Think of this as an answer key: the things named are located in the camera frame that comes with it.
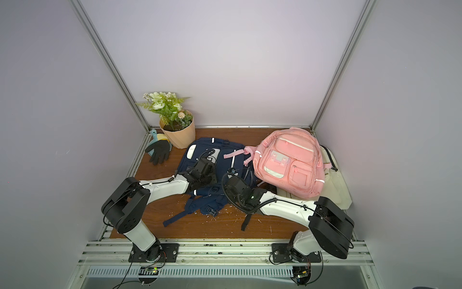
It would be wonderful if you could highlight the right circuit board with cable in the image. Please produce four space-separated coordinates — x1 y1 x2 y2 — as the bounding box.
290 266 324 286

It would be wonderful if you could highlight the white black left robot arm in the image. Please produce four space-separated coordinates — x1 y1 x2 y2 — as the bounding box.
101 149 220 263

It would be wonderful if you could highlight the aluminium mounting rail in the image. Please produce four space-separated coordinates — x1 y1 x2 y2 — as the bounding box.
78 238 374 266

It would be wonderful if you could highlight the pink backpack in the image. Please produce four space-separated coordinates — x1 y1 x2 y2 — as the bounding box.
224 127 332 199

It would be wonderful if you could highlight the terracotta flower pot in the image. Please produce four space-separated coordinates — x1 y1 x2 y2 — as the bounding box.
160 110 196 149

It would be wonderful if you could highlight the corner aluminium profile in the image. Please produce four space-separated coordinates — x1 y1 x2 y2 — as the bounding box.
69 0 150 132
310 0 377 133

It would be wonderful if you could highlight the circuit board with cable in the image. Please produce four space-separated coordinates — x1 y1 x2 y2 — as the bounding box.
290 266 324 286
111 265 167 289

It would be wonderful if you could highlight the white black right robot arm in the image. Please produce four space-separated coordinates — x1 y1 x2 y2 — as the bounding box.
221 173 354 260

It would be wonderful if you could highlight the navy blue backpack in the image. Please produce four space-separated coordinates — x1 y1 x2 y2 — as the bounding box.
163 137 256 227

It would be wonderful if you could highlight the yellow sponge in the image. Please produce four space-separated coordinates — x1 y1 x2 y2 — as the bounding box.
156 134 169 142

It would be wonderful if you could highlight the right corner aluminium profile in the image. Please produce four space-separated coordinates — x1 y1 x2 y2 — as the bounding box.
310 0 377 133

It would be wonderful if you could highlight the left circuit board with cable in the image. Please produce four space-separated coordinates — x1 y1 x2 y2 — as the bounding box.
111 265 167 289

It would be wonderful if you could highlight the left corner aluminium profile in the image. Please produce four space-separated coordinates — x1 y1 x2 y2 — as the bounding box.
69 0 150 132

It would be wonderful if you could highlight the cream canvas backpack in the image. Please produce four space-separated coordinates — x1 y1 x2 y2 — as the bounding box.
241 144 353 232

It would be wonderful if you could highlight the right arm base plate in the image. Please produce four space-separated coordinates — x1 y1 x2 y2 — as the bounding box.
271 243 321 263

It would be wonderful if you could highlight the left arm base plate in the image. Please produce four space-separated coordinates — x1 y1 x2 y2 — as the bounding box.
129 243 179 263

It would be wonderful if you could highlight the green white artificial plant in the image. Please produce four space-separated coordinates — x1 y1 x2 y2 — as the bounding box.
137 92 194 132

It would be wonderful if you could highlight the black work glove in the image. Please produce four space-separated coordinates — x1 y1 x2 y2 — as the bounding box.
144 140 171 165

